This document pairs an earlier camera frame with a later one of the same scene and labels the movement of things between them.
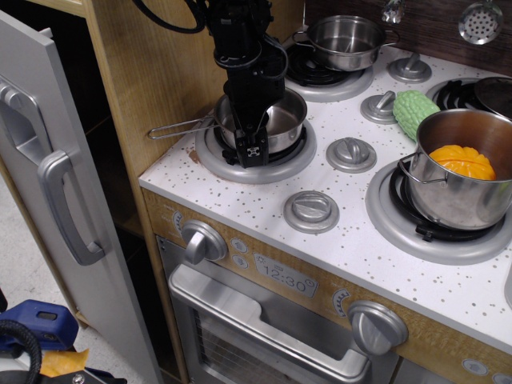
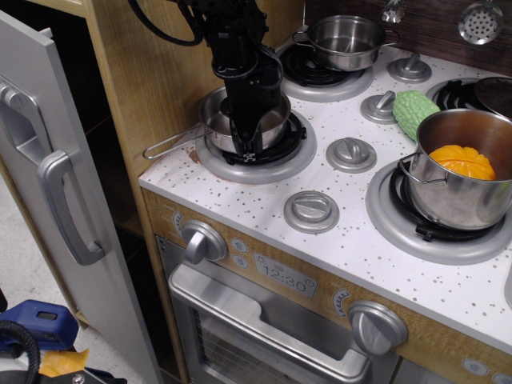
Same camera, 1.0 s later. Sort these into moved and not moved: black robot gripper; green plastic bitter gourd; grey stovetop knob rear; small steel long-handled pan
Moved: small steel long-handled pan
Not moved: black robot gripper; grey stovetop knob rear; green plastic bitter gourd
